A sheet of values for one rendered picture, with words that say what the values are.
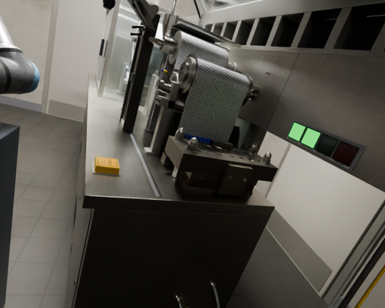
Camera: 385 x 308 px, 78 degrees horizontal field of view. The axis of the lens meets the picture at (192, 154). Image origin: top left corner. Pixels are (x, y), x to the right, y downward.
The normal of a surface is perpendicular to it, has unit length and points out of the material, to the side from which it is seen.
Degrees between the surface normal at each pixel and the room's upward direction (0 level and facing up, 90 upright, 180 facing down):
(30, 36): 90
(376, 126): 90
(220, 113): 90
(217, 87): 90
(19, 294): 0
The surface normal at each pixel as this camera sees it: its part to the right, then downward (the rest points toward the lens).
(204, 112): 0.37, 0.41
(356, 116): -0.88, -0.14
